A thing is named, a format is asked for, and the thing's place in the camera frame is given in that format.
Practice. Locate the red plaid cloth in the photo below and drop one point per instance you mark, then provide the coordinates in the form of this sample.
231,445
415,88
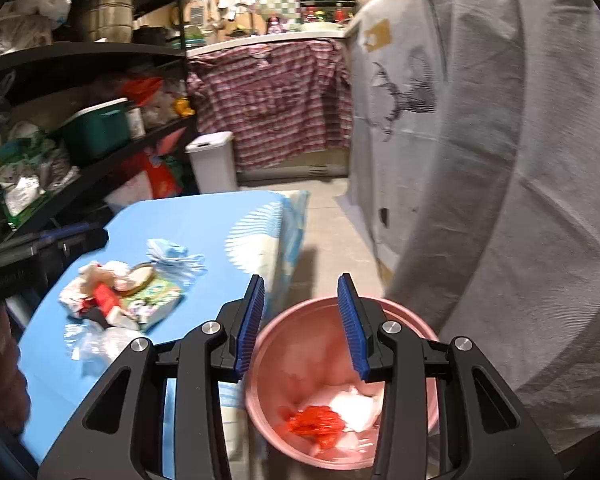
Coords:
280,105

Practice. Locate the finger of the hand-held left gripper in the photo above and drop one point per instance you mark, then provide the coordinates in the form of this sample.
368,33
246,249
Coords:
82,246
65,231

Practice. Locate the metal pot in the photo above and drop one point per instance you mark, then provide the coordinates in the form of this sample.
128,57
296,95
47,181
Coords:
107,15

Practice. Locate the jar with white label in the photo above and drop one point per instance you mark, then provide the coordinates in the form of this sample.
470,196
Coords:
136,122

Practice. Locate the white tissue in bucket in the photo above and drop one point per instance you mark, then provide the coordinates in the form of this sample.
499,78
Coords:
355,407

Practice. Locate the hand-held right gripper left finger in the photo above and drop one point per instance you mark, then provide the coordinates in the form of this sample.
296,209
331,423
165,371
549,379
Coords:
250,327

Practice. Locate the white pedal bin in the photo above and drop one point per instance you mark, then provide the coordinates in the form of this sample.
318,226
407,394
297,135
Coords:
212,165

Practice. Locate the white wrapper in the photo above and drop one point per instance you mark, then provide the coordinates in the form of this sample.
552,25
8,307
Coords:
72,297

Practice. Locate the red crumpled wrapper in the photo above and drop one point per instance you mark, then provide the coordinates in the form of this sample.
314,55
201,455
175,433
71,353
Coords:
315,422

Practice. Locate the orange sack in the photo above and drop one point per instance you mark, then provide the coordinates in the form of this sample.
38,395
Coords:
160,177

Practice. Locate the black shelf rack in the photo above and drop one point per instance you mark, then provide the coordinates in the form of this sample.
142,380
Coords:
80,52

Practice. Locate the grey deer print cloth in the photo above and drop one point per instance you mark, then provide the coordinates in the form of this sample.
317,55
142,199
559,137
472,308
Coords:
480,160

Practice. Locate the green storage box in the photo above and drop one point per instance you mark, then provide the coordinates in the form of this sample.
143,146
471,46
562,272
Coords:
100,132

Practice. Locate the red plastic bag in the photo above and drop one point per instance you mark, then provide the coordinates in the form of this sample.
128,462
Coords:
142,90

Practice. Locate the green snack packet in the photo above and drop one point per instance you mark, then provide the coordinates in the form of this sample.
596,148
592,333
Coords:
15,180

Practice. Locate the white sack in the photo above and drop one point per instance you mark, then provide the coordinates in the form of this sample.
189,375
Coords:
130,192

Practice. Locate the white tissue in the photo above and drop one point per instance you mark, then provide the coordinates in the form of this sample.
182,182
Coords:
355,407
102,272

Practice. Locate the beige sack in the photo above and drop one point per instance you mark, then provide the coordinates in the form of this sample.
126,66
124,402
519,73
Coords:
15,32

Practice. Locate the green tissue packet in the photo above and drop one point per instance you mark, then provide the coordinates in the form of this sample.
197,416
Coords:
155,302

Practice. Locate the pink plastic bucket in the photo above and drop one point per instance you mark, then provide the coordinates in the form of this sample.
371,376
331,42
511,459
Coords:
290,340

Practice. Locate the blue face mask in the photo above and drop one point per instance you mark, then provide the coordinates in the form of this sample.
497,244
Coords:
172,255

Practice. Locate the small red box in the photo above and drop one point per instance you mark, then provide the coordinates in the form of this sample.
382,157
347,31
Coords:
106,299

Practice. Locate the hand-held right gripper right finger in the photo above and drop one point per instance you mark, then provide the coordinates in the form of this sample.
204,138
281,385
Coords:
352,330

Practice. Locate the rack of bottles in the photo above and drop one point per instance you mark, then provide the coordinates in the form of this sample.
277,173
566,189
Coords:
325,10

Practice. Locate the clear plastic bag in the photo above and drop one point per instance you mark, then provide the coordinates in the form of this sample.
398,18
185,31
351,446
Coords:
92,345

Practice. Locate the black pan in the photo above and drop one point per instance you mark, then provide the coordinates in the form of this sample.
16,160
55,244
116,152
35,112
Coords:
150,35

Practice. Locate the metal jar lid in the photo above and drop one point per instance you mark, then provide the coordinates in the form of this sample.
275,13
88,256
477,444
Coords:
139,277

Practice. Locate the small black item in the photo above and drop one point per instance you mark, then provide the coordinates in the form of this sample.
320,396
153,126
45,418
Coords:
96,316

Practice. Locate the yellow toy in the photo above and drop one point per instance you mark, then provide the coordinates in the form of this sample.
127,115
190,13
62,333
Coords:
182,106

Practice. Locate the person's left hand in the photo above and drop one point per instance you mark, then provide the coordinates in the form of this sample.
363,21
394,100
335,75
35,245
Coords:
2,375

